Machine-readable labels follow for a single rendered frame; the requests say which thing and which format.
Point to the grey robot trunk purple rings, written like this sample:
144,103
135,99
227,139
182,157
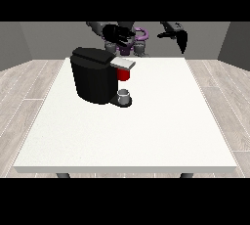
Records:
140,44

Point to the black coffee machine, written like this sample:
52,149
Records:
92,77

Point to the pale grey machine lid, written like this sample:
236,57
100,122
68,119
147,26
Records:
123,62

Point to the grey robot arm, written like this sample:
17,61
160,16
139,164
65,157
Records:
171,25
94,26

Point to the dark table leg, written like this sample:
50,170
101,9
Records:
187,175
63,175

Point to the small grey cup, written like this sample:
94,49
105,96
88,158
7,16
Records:
123,96

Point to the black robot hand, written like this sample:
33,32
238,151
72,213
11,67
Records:
116,34
180,38

